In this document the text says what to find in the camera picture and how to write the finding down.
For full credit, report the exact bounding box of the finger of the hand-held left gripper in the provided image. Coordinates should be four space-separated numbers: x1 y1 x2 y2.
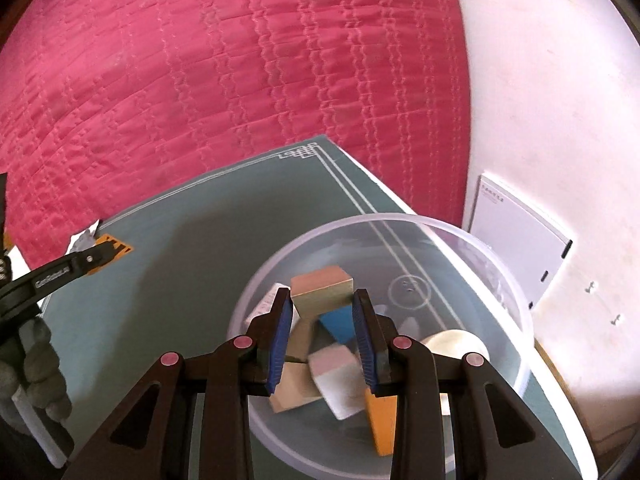
35 241 117 301

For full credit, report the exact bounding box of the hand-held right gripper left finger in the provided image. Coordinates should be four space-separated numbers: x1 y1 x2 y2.
60 287 293 480

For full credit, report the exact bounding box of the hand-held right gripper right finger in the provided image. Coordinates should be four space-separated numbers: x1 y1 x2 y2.
351 287 581 480

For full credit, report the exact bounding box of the orange striped wedge block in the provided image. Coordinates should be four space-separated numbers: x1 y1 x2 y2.
364 387 398 457
95 233 136 271

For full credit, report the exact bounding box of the blue wedge block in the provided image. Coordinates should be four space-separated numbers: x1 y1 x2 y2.
318 305 358 348

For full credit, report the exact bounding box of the white black-striped wedge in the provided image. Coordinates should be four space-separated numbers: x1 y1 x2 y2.
244 282 301 331

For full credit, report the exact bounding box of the brown wooden block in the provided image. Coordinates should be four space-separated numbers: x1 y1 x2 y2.
270 360 323 414

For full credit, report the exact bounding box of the white pink striped wedge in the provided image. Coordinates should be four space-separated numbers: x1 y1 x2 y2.
306 344 368 421

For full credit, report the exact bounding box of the small beige wedge block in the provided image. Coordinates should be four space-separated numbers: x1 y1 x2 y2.
290 266 354 316

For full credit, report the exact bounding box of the white cup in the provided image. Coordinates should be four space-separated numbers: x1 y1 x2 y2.
422 329 490 416

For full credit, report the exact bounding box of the clear plastic container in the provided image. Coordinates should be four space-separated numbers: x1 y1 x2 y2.
226 214 536 480

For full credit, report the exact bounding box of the person's left hand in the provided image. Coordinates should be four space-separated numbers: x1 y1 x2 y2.
0 317 71 423

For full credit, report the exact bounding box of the white paper sheet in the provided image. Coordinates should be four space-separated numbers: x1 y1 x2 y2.
67 220 98 256

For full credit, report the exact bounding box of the white flat box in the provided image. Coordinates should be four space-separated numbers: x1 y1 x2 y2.
461 175 574 311

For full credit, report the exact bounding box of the red quilted blanket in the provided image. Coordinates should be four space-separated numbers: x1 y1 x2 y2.
0 0 473 271

